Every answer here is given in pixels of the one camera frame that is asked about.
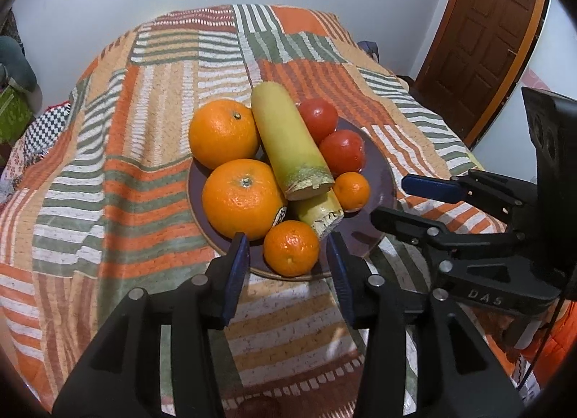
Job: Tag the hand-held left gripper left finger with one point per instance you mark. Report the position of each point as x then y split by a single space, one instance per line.
236 273

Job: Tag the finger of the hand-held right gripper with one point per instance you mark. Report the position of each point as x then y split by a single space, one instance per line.
432 188
405 222

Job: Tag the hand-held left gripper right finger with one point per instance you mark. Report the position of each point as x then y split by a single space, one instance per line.
338 273

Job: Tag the purple plate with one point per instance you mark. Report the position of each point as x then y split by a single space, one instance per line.
378 192

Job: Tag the small mandarin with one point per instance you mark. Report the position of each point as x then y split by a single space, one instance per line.
290 249
352 191

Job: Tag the yellow sugarcane piece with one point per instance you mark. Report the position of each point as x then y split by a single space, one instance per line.
318 215
284 138

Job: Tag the large orange with sticker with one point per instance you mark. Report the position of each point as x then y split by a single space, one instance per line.
241 199

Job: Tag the red tomato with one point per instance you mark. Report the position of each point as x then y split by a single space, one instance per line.
342 152
318 118

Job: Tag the orange quilted cloth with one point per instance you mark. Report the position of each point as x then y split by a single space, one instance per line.
559 346

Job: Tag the striped patchwork blanket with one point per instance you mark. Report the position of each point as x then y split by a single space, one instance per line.
135 197

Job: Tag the white sliding wardrobe door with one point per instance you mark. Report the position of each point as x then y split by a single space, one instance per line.
550 62

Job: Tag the brown wooden door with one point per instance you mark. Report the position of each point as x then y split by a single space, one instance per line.
487 39

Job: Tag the checkered cloth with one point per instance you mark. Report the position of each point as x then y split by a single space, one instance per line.
47 129

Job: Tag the green patterned box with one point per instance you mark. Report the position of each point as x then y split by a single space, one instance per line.
13 113

